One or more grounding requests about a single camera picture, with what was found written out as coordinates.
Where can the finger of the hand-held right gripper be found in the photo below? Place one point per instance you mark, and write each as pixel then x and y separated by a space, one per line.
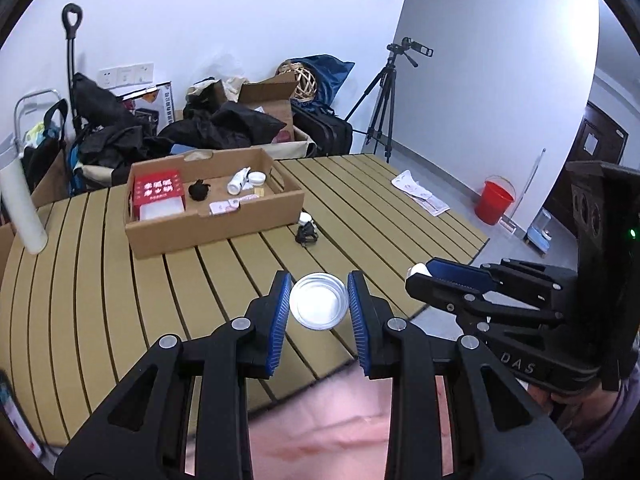
pixel 460 275
pixel 450 300

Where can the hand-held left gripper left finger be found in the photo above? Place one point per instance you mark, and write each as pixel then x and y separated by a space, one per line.
pixel 280 320

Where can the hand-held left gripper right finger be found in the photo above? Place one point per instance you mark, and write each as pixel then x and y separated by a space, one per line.
pixel 357 320

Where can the white jar lid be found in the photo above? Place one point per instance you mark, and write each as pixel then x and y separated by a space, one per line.
pixel 317 300

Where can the small white cap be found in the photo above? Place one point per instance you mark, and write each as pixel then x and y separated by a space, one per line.
pixel 417 270
pixel 305 218

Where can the black clip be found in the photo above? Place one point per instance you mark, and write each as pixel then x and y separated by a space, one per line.
pixel 306 235

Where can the shallow cardboard tray box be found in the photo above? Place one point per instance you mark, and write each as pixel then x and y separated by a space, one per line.
pixel 215 235

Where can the pink printed packet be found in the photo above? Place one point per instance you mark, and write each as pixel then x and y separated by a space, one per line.
pixel 225 206

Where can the small white lid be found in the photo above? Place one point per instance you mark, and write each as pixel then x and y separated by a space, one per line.
pixel 257 178

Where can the small white bottle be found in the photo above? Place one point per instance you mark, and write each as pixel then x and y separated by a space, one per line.
pixel 237 180

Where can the small black cloth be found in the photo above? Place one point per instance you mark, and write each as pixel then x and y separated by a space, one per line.
pixel 198 190

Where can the red printed box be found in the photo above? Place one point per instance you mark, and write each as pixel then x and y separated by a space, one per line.
pixel 155 187

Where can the person's right forearm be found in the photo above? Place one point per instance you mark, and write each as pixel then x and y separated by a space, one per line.
pixel 610 420

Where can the blue and white appliance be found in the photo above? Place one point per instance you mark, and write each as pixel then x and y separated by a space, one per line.
pixel 540 234

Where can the red bucket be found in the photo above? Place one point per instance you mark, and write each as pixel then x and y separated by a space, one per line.
pixel 495 200

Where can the white mop stick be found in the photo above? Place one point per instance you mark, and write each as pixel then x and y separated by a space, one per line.
pixel 532 182

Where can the pink clothing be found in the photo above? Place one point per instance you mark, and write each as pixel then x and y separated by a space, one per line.
pixel 320 435

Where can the dark wooden door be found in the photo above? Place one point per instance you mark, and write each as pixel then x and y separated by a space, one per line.
pixel 600 145

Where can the black suitcase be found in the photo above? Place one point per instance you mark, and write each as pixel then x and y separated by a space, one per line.
pixel 325 132

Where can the black clothes pile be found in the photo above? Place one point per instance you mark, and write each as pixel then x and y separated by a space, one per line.
pixel 225 127

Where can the black tripod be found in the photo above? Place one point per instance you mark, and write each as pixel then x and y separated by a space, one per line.
pixel 382 90

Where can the open cardboard box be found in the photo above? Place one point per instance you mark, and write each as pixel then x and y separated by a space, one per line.
pixel 265 92

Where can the wicker ball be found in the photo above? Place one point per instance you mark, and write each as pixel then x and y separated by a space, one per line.
pixel 305 82

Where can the blue bag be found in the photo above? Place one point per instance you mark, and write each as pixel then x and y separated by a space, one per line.
pixel 332 72

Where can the white printed carton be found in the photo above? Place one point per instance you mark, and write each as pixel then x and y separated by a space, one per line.
pixel 162 102

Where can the black jacket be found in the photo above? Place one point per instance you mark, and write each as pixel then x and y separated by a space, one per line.
pixel 110 135

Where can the white paper roll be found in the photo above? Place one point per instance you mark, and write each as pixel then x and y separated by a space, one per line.
pixel 22 205

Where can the black tote bag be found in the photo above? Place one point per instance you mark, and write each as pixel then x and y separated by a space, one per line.
pixel 50 155

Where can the black camera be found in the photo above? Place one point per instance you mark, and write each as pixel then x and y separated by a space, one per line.
pixel 412 47

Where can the white wall outlets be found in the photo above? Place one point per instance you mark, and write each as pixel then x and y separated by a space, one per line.
pixel 125 75

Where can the metal stool frame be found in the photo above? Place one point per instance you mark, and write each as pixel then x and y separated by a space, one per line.
pixel 20 110

